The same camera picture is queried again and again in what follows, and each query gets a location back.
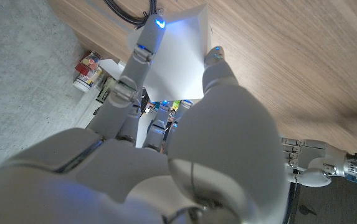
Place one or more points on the white cylindrical canister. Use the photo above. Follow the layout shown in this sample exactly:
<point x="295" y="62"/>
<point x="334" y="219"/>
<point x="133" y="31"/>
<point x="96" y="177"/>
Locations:
<point x="84" y="83"/>

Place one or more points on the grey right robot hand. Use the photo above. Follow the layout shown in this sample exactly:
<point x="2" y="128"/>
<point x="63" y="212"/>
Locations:
<point x="221" y="149"/>

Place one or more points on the glass bottle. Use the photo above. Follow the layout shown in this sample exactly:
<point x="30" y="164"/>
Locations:
<point x="106" y="88"/>

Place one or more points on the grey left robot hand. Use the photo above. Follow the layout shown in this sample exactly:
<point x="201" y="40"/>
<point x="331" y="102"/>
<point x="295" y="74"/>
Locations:
<point x="309" y="155"/>

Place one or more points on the white cube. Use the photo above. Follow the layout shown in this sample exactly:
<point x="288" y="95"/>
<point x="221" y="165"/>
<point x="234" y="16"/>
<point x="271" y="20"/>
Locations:
<point x="181" y="62"/>

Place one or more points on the white paper sheet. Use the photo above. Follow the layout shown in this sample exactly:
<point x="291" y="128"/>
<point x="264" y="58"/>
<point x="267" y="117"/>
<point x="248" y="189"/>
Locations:
<point x="111" y="67"/>

